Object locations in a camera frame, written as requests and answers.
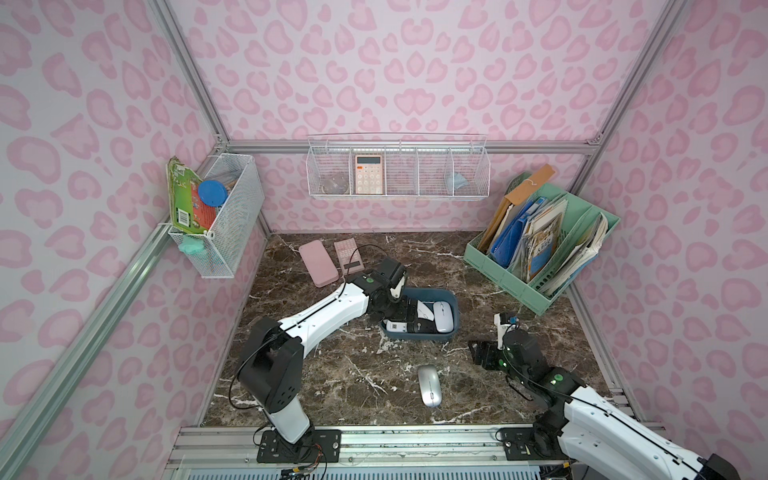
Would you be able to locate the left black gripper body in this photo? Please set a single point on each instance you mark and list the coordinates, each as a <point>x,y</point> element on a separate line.
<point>398,306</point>

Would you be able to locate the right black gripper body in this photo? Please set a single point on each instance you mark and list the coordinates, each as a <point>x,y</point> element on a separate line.
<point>487,354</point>

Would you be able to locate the teal storage box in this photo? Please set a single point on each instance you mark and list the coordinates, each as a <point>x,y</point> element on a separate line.
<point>428,296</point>

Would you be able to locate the white slim computer mouse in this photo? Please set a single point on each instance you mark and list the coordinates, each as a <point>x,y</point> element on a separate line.
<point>443,317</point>

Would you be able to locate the silver computer mouse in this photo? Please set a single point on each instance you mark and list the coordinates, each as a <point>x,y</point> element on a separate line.
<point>430,386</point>

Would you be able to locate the white boxy computer mouse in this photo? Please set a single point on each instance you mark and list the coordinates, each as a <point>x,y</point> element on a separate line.
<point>396,327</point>

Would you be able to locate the black computer mouse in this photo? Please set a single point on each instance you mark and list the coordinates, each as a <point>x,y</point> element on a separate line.
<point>422,326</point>

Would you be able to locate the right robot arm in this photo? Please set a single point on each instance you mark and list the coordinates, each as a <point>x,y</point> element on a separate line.
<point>583,425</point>

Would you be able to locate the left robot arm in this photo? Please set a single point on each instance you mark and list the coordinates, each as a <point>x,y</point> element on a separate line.
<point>271,362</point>

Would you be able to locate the pink calculator on table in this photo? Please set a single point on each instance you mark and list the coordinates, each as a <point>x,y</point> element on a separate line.
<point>349,257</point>

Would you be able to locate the blue folder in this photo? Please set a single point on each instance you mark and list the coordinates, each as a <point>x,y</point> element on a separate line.
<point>504,247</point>

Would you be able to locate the clear item in shelf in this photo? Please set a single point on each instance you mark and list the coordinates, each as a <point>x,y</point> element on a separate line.
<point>335,184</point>

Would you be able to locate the orange calculator in shelf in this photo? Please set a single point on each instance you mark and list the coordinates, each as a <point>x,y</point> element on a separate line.
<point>369,174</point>

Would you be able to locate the green file organizer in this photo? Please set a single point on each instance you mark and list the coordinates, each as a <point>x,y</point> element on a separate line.
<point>579,216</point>

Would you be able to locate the light blue item in shelf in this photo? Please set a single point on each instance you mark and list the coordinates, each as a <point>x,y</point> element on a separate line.
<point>456,181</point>

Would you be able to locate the magazines stack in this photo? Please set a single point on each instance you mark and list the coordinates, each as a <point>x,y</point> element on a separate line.
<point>540,236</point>

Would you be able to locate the white papers bundle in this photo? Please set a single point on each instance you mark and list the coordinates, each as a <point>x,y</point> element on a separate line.
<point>587,248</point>

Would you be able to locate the brown envelope folder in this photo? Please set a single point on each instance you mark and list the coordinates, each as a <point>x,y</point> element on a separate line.
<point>524,187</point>

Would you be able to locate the blue round lid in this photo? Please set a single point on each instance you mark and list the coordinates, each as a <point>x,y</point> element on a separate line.
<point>212,193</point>

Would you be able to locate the mint green clip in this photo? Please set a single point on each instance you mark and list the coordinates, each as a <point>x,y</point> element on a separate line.
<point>193,248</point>

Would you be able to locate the green packaged card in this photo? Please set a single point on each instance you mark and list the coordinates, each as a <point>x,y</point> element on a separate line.
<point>187,212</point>

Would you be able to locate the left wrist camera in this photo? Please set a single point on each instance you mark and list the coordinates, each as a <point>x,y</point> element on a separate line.
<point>396,289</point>

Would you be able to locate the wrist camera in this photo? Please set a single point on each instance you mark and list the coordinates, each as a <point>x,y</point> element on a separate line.
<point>396,289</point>
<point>504,321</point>

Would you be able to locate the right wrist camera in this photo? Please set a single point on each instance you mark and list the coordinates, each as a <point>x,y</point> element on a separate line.
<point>504,321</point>

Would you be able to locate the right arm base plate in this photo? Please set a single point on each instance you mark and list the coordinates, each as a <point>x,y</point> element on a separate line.
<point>519,445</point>

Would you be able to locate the white wire wall shelf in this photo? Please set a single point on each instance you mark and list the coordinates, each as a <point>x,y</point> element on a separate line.
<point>415,166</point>

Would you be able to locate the white mesh wall basket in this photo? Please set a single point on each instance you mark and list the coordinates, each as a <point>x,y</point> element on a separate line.
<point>230,226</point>

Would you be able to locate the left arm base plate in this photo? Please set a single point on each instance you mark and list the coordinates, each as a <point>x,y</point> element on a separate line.
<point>321,446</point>

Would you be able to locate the aluminium front rail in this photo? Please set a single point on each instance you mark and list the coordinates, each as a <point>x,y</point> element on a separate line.
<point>366,452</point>

